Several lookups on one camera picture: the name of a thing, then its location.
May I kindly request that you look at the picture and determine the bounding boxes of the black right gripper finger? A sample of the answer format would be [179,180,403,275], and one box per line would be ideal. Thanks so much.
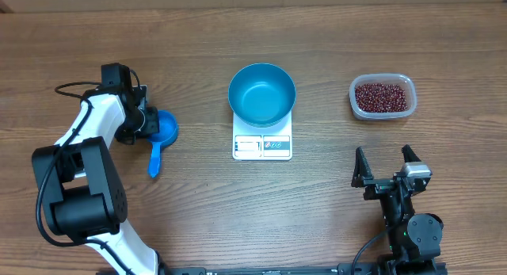
[402,144,421,162]
[351,147,374,188]

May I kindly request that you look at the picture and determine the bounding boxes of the white digital kitchen scale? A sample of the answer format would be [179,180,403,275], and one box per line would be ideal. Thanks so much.
[231,113,293,161]

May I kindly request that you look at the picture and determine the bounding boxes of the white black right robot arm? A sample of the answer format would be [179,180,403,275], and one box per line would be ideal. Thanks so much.
[338,145,448,275]

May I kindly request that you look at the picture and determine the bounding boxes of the clear plastic food container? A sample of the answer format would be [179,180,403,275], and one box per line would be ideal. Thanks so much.
[349,73,417,120]

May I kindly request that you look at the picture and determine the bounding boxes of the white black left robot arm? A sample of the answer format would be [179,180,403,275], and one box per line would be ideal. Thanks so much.
[32,63,169,274]

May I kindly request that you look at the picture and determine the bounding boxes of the blue plastic measuring scoop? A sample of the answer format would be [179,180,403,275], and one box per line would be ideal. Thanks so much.
[147,110,179,178]

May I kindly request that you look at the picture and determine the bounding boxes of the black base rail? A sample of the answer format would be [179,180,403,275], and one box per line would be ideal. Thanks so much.
[159,263,448,275]

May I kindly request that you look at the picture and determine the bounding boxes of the red beans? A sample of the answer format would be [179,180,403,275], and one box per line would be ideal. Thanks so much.
[354,83,408,113]

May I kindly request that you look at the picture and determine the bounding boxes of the blue metal bowl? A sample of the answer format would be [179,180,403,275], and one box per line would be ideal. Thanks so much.
[227,63,297,127]

